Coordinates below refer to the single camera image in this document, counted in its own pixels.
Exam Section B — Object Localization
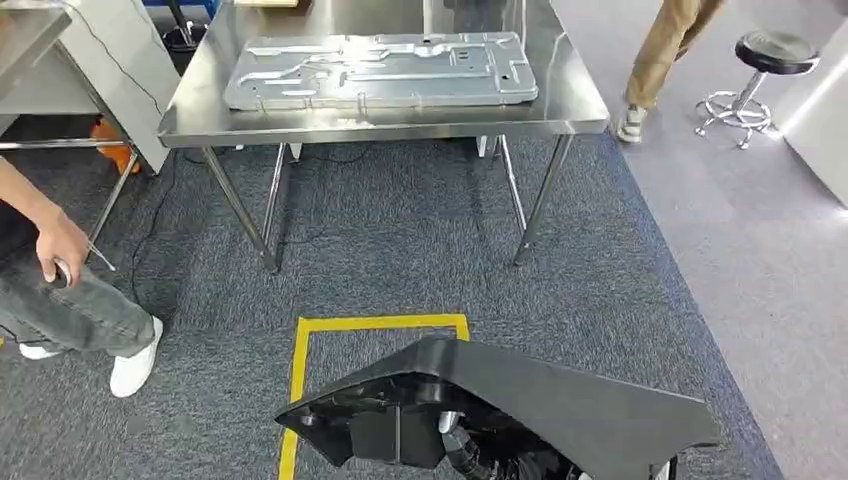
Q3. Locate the black plastic car panel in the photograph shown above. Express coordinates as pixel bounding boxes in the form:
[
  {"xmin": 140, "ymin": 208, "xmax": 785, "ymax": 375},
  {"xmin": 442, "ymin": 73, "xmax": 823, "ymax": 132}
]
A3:
[{"xmin": 274, "ymin": 335, "xmax": 722, "ymax": 480}]

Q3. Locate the stamped sheet metal panel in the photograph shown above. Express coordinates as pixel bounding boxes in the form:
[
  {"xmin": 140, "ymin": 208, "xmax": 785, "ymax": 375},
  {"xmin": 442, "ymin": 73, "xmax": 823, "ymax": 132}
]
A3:
[{"xmin": 222, "ymin": 31, "xmax": 540, "ymax": 113}]

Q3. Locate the yellow floor tape square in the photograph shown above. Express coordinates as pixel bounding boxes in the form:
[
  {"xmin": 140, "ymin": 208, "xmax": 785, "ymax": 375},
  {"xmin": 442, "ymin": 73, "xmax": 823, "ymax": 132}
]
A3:
[{"xmin": 276, "ymin": 313, "xmax": 471, "ymax": 480}]

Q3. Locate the steel work table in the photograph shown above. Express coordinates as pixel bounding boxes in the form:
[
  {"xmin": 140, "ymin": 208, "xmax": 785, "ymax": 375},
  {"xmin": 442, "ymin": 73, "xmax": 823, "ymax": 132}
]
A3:
[{"xmin": 156, "ymin": 0, "xmax": 611, "ymax": 274}]

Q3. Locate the person in tan trousers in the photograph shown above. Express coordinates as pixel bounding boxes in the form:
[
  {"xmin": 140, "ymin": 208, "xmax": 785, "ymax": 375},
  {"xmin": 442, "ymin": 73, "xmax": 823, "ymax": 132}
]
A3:
[{"xmin": 615, "ymin": 0, "xmax": 727, "ymax": 145}]

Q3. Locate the orange object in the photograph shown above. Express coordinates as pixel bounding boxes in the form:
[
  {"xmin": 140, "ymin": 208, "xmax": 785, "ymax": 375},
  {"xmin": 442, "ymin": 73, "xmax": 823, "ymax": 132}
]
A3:
[{"xmin": 89, "ymin": 117, "xmax": 143, "ymax": 176}]

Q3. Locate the small metal tool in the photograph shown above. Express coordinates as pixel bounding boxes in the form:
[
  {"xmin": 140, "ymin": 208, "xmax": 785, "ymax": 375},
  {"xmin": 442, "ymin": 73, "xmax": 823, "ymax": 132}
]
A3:
[{"xmin": 52, "ymin": 242, "xmax": 118, "ymax": 290}]

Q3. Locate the pale grey cabinet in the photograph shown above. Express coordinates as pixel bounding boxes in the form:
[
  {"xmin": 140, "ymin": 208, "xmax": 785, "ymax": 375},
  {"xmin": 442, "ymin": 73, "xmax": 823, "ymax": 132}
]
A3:
[{"xmin": 58, "ymin": 0, "xmax": 182, "ymax": 176}]

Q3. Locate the person in dark trousers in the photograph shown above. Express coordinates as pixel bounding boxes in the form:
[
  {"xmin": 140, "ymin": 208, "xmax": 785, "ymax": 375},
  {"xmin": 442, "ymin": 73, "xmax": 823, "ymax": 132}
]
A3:
[{"xmin": 0, "ymin": 155, "xmax": 166, "ymax": 400}]

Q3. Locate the person's hand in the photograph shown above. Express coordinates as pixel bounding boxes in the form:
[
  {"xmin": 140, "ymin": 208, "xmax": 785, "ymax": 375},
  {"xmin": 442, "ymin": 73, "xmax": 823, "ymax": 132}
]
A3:
[{"xmin": 33, "ymin": 206, "xmax": 91, "ymax": 287}]

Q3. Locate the black seat chrome stool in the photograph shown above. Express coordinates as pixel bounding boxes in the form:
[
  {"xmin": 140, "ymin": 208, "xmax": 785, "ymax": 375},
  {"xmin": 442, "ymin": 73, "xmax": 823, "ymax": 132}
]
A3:
[{"xmin": 693, "ymin": 29, "xmax": 822, "ymax": 152}]

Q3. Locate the white cabinet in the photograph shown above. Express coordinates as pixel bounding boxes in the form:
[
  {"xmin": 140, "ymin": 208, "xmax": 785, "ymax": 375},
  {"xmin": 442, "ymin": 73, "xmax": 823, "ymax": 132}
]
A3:
[{"xmin": 770, "ymin": 18, "xmax": 848, "ymax": 208}]

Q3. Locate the steel side table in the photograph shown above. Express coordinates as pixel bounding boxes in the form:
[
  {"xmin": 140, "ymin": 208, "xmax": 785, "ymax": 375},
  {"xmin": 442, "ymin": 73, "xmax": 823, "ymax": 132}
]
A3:
[{"xmin": 0, "ymin": 0, "xmax": 142, "ymax": 248}]

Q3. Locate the black floor cable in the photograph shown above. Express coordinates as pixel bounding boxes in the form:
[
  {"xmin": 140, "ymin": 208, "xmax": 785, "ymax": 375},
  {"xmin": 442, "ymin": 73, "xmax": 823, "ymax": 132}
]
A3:
[{"xmin": 128, "ymin": 146, "xmax": 207, "ymax": 313}]

